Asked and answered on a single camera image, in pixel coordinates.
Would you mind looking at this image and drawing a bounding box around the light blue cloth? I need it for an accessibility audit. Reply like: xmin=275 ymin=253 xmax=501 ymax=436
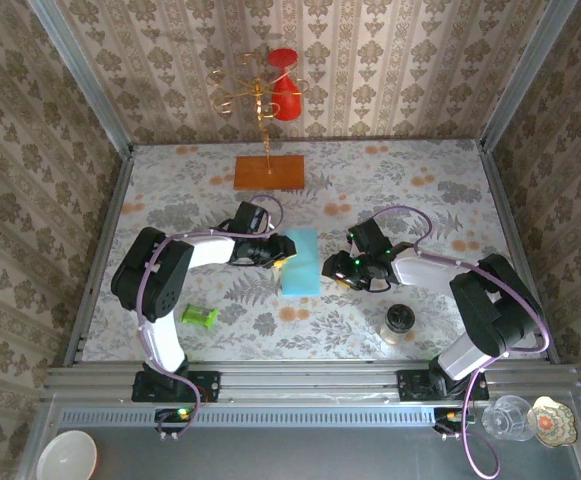
xmin=280 ymin=228 xmax=323 ymax=298

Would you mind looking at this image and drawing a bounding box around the glass jar with black lid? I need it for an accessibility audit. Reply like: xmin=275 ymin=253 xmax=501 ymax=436
xmin=380 ymin=302 xmax=416 ymax=347

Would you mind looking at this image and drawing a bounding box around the green plastic pencil sharpener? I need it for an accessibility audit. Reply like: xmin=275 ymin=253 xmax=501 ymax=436
xmin=180 ymin=303 xmax=220 ymax=329

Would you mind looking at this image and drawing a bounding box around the floral patterned table cover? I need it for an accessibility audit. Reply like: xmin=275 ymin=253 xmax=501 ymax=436
xmin=82 ymin=139 xmax=544 ymax=362

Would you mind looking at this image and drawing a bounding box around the red wine glass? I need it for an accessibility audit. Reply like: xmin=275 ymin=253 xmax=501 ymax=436
xmin=267 ymin=46 xmax=304 ymax=123

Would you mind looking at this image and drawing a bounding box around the small black controller board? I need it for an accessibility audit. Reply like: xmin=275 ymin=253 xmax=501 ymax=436
xmin=432 ymin=407 xmax=474 ymax=434
xmin=154 ymin=407 xmax=196 ymax=434

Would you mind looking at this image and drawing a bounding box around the clear glass cup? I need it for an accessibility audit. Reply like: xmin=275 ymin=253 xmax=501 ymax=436
xmin=481 ymin=394 xmax=534 ymax=443

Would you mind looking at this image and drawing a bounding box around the patterned scalloped small dish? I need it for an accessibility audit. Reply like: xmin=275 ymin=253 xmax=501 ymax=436
xmin=526 ymin=395 xmax=580 ymax=448

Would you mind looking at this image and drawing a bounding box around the white bowl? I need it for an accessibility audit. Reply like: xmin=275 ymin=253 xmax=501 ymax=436
xmin=36 ymin=429 xmax=98 ymax=480

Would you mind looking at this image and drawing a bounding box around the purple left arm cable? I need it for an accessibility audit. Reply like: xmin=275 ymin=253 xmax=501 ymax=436
xmin=137 ymin=194 xmax=285 ymax=441

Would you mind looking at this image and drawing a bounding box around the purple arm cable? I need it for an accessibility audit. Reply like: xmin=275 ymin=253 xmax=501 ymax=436
xmin=367 ymin=205 xmax=551 ymax=480
xmin=137 ymin=194 xmax=285 ymax=441

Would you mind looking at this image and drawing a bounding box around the gold wire rack, wooden base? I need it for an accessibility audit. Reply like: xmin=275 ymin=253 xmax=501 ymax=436
xmin=205 ymin=52 xmax=307 ymax=192

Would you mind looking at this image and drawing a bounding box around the aluminium front rail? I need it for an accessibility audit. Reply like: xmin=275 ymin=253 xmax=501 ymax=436
xmin=43 ymin=359 xmax=581 ymax=404

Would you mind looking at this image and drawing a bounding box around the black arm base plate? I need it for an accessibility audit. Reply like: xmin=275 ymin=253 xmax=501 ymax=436
xmin=131 ymin=371 xmax=222 ymax=404
xmin=396 ymin=368 xmax=490 ymax=402

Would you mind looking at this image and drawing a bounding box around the grey slotted cable duct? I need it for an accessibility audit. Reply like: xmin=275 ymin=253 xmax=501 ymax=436
xmin=57 ymin=405 xmax=439 ymax=427

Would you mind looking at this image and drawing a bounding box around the aluminium table side rail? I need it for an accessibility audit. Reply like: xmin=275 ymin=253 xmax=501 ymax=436
xmin=63 ymin=147 xmax=136 ymax=366
xmin=479 ymin=144 xmax=561 ymax=364

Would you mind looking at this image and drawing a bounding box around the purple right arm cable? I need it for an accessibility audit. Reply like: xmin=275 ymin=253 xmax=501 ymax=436
xmin=367 ymin=205 xmax=551 ymax=480

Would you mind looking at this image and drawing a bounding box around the aluminium frame post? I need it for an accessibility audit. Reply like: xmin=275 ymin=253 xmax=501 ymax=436
xmin=478 ymin=0 xmax=580 ymax=151
xmin=23 ymin=0 xmax=135 ymax=157

